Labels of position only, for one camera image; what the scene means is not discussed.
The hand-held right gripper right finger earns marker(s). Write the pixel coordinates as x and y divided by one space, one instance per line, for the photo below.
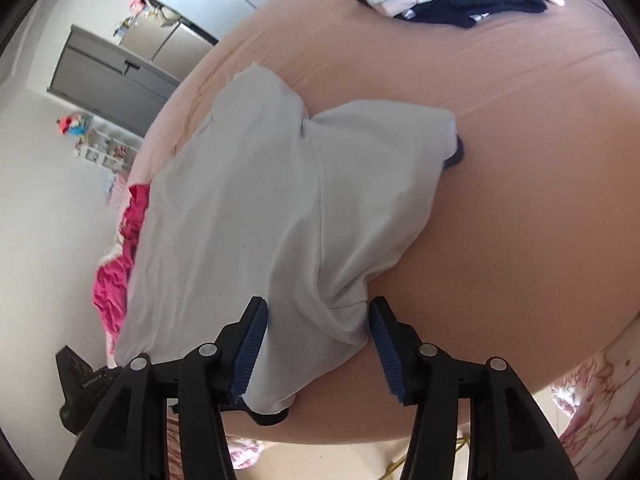
385 355

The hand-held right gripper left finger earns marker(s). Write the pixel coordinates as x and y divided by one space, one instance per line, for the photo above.
250 355

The peach bed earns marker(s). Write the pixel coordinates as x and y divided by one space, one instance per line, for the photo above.
525 185

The colourful toy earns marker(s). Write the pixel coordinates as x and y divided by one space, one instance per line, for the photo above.
72 125

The grey t-shirt with navy trim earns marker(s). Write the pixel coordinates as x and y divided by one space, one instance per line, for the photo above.
260 200

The red patterned white cloth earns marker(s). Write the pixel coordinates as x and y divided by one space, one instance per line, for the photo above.
600 385

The magenta garment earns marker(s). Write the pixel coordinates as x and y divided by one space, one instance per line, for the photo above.
112 290

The pale pink garment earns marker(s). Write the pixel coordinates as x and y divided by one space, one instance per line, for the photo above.
117 190

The white toy shelf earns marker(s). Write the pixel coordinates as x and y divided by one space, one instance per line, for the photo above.
107 150

